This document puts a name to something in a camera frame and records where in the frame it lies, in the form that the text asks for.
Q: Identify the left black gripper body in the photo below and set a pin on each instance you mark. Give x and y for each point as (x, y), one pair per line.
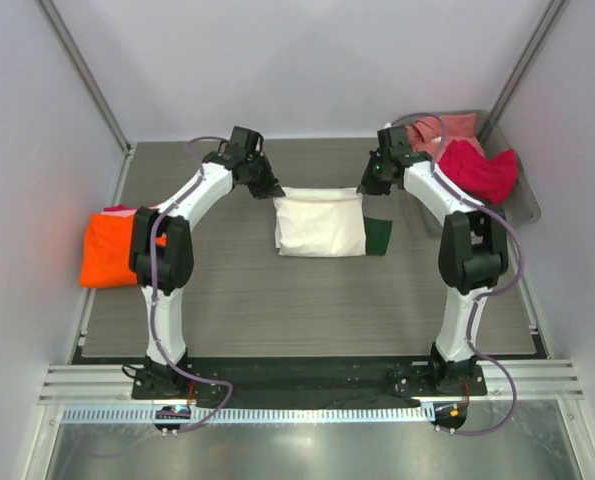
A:
(258, 169)

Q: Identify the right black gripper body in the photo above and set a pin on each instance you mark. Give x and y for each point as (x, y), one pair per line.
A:
(375, 179)

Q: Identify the white green raglan t shirt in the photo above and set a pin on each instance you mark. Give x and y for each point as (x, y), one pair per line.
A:
(327, 223)

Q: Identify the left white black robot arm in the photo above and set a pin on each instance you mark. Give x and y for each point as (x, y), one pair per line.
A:
(161, 252)

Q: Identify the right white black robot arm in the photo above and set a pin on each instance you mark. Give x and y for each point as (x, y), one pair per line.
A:
(472, 255)

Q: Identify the salmon pink t shirt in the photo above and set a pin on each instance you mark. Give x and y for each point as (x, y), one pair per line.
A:
(431, 135)

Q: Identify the crimson red t shirt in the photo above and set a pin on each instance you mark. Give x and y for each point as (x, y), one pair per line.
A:
(491, 180)

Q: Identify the folded light pink t shirt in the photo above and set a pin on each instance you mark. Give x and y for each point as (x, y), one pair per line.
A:
(119, 213)

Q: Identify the folded magenta t shirt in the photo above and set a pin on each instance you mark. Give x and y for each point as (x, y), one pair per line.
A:
(115, 209)

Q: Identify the grey plastic tray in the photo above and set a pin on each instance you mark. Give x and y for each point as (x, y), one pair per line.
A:
(521, 207)

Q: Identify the folded orange t shirt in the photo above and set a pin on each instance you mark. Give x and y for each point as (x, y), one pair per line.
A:
(106, 249)

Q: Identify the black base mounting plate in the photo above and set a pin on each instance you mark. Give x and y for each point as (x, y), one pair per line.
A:
(305, 383)

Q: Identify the right aluminium frame post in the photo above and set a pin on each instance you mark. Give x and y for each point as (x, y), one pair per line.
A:
(537, 39)

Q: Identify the aluminium frame post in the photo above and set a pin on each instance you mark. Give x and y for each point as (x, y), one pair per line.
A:
(537, 39)
(64, 37)

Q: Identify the left aluminium frame post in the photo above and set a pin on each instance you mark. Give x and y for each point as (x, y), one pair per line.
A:
(64, 37)

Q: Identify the aluminium front rail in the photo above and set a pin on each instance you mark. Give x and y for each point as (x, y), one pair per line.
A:
(535, 379)

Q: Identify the white slotted cable duct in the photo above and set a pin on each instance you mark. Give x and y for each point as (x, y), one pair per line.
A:
(176, 413)

